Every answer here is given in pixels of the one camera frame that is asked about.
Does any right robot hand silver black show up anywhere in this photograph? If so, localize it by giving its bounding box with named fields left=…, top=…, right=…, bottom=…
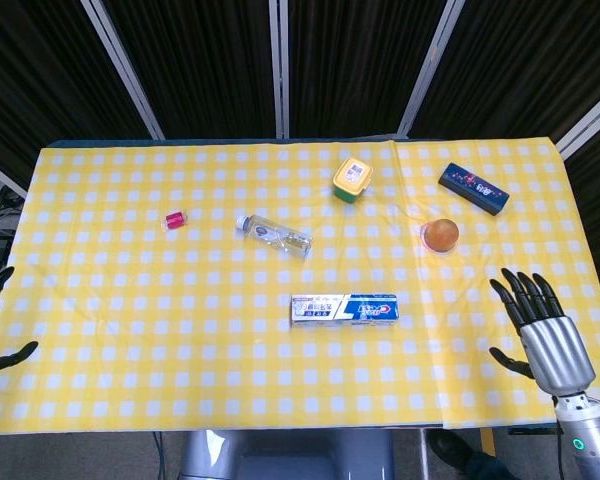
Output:
left=488, top=267, right=597, bottom=400

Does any white blue toothpaste box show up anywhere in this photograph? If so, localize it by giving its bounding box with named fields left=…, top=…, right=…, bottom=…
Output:
left=289, top=292, right=400, bottom=330

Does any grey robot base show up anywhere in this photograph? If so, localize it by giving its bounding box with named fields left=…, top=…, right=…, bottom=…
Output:
left=179, top=429, right=396, bottom=480

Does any dark blue long box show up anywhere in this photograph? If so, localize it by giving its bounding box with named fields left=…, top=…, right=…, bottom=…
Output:
left=438, top=162, right=511, bottom=217

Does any black folding screen panel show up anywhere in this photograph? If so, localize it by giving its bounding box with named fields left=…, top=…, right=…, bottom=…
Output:
left=99, top=0, right=281, bottom=141
left=0, top=0, right=156, bottom=174
left=562, top=117, right=600, bottom=321
left=285, top=0, right=454, bottom=139
left=409, top=0, right=600, bottom=144

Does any black leather shoe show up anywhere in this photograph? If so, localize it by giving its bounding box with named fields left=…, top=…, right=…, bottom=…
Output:
left=426, top=430, right=481, bottom=474

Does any orange jelly cup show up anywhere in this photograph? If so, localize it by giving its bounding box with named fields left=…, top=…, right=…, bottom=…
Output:
left=420, top=218, right=461, bottom=254

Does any yellow lidded green container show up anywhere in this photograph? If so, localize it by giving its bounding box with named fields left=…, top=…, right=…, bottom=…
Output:
left=332, top=157, right=374, bottom=205

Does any clear plastic water bottle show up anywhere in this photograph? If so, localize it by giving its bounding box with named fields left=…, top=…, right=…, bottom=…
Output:
left=235, top=213, right=315, bottom=261

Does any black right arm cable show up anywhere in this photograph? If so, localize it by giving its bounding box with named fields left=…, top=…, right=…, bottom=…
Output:
left=551, top=394, right=567, bottom=480

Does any thin cable under table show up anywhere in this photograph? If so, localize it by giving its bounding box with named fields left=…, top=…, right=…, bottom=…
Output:
left=152, top=432, right=167, bottom=480

